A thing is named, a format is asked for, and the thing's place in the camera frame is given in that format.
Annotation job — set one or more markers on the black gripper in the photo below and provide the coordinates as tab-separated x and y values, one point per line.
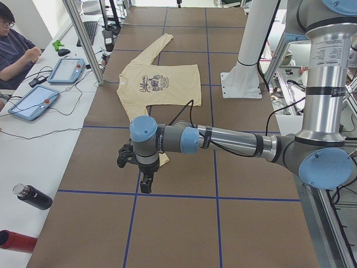
148	168

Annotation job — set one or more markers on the cream long-sleeve printed shirt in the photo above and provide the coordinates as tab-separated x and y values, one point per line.
142	84

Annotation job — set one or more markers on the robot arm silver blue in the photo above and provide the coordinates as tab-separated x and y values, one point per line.
316	153

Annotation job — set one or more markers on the black water bottle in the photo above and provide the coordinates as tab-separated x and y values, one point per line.
32	196

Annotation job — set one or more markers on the near blue teach pendant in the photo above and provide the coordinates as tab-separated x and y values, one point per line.
33	104

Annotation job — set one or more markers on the blue teach pendant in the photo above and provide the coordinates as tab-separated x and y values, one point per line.
33	104
67	71

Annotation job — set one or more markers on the far blue teach pendant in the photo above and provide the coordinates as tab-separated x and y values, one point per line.
67	71

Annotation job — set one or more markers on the red cylinder bottle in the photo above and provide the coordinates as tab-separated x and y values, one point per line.
17	242

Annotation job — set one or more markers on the black computer mouse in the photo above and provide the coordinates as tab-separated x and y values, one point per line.
63	52

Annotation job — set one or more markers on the green plastic clip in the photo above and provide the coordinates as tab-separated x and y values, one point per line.
57	45

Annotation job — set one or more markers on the black keyboard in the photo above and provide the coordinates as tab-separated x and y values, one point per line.
91	30

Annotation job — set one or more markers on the seated person dark shirt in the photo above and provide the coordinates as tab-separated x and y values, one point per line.
18	54

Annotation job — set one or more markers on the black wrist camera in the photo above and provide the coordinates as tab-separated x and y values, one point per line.
126	155

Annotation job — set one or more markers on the aluminium frame post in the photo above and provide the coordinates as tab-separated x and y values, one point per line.
84	39

